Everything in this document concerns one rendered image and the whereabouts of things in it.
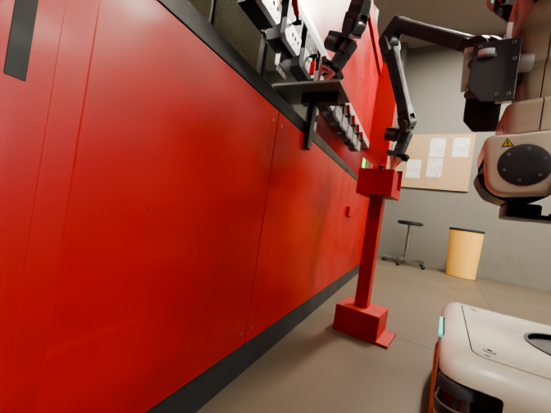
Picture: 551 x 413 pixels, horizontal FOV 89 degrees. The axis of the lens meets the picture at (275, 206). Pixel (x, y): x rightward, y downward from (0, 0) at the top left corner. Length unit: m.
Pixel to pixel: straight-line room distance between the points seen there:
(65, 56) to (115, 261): 0.30
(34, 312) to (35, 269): 0.04
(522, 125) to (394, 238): 4.21
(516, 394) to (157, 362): 0.68
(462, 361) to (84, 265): 0.72
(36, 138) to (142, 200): 0.23
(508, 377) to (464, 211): 4.33
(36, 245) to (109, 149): 0.19
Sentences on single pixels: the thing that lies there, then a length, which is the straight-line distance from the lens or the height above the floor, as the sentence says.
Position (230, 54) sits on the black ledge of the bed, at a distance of 0.72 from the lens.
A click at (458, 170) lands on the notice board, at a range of 5.07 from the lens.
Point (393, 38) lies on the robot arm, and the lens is 1.57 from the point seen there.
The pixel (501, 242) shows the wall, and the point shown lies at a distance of 5.04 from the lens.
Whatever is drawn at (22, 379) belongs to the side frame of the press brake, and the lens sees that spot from 0.39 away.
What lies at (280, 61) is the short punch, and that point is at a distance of 1.26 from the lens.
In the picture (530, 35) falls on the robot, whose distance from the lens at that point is 1.09.
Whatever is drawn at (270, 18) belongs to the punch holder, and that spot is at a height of 1.18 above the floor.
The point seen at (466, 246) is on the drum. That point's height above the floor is 0.42.
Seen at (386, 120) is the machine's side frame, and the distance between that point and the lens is 3.38.
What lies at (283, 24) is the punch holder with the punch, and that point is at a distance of 1.26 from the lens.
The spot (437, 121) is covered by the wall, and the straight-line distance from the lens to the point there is 5.31.
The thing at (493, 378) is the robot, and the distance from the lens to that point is 0.77.
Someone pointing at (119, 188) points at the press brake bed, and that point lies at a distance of 0.49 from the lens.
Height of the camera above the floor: 0.52
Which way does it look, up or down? 1 degrees up
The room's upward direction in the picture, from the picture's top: 9 degrees clockwise
